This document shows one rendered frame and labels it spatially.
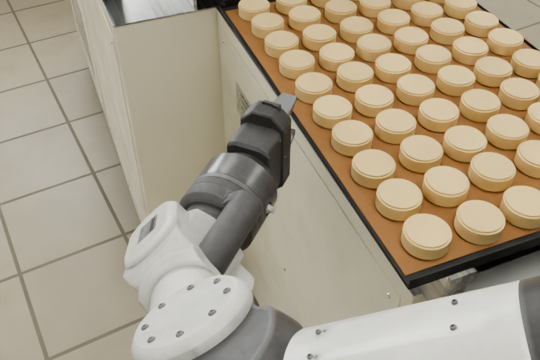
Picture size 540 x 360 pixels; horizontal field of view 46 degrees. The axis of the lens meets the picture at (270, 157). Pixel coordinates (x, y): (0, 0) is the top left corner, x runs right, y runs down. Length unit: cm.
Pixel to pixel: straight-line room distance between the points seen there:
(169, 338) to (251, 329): 5
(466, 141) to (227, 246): 34
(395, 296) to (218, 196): 25
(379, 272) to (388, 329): 47
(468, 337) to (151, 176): 115
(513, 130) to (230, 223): 39
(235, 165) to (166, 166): 72
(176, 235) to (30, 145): 178
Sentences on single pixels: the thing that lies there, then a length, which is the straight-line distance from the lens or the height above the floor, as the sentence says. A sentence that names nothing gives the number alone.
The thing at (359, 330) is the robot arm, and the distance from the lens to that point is 32.
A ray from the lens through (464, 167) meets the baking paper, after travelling 79.
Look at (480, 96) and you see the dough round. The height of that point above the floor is 92.
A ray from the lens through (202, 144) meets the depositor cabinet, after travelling 138.
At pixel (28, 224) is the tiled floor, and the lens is 204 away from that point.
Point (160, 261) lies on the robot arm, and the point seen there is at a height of 99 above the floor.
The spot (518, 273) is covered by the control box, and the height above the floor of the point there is 84.
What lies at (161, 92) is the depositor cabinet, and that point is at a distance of 127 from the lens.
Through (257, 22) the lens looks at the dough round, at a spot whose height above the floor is 92.
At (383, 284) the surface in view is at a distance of 78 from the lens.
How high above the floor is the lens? 141
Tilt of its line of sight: 42 degrees down
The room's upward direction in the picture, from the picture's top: straight up
